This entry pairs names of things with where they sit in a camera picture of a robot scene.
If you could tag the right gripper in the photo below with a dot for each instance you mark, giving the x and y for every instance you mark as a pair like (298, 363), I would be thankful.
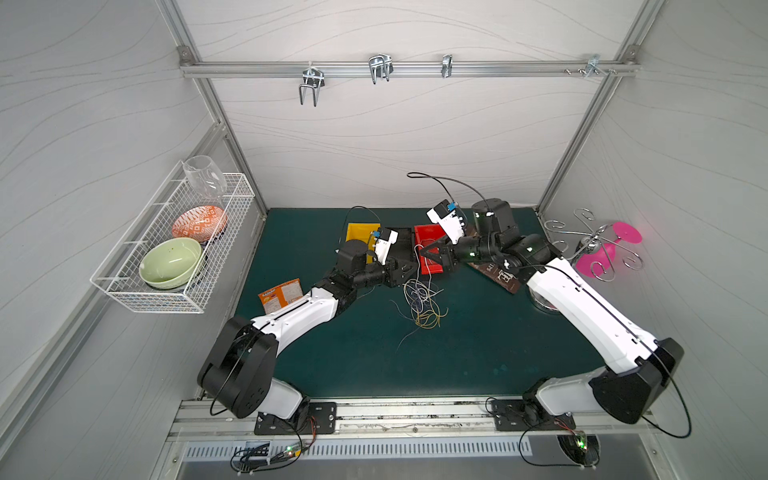
(452, 252)

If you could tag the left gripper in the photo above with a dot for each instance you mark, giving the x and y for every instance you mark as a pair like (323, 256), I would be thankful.
(397, 270)

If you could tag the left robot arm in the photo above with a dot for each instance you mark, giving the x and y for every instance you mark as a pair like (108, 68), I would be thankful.
(239, 370)

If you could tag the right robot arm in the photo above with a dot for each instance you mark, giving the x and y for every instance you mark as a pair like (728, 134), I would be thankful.
(637, 367)

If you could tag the black plastic bin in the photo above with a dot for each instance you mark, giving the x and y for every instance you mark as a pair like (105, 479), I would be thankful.
(402, 249)

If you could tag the red plastic bin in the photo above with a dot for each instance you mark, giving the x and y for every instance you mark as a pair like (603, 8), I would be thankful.
(425, 234)

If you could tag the green tabletop mat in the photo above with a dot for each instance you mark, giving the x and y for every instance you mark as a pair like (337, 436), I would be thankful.
(489, 341)

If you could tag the yellow plastic bin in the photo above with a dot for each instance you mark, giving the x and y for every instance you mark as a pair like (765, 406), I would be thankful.
(360, 234)

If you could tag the brown chips bag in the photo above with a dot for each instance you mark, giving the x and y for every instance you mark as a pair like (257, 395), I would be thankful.
(498, 275)

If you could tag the orange snack packet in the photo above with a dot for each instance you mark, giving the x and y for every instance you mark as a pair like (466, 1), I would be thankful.
(281, 295)

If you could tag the silver glass holder stand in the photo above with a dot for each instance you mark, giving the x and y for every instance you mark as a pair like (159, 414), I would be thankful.
(589, 226)

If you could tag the pink plastic wine glass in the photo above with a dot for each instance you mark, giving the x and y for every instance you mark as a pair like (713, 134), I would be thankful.
(598, 253)

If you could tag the small metal hook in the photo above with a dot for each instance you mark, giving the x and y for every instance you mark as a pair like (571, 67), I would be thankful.
(446, 66)

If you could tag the metal loop hook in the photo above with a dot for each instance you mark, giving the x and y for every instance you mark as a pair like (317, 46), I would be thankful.
(380, 67)

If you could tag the orange patterned bowl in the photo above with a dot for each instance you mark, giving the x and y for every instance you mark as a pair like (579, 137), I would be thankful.
(202, 223)

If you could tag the metal double hook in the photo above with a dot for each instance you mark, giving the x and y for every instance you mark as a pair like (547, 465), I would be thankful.
(313, 80)

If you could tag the clear glass cup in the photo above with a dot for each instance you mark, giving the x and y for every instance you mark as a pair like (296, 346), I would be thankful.
(205, 177)

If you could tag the green bowl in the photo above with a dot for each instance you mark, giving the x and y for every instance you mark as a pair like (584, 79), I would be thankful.
(171, 264)

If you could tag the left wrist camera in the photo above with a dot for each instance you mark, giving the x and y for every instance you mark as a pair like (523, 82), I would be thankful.
(385, 239)

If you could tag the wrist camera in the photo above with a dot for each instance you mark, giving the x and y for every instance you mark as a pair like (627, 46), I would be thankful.
(385, 239)
(445, 215)

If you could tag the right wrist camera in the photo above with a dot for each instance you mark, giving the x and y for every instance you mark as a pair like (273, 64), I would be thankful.
(445, 215)

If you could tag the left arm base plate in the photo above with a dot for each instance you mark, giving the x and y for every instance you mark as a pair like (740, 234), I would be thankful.
(312, 417)

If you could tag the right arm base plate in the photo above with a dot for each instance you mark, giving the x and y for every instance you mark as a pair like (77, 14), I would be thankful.
(518, 415)

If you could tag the white wire basket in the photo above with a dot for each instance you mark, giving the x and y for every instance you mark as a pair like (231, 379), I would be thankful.
(118, 275)

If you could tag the metal bracket hook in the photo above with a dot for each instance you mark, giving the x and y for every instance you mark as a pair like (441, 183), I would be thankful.
(592, 68)

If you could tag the aluminium front rail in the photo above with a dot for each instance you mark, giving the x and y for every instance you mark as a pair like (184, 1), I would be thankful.
(358, 418)

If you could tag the aluminium rail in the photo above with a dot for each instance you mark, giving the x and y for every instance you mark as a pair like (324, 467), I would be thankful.
(402, 69)
(358, 418)

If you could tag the aluminium top rail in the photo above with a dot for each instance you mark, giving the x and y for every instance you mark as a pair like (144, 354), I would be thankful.
(402, 69)

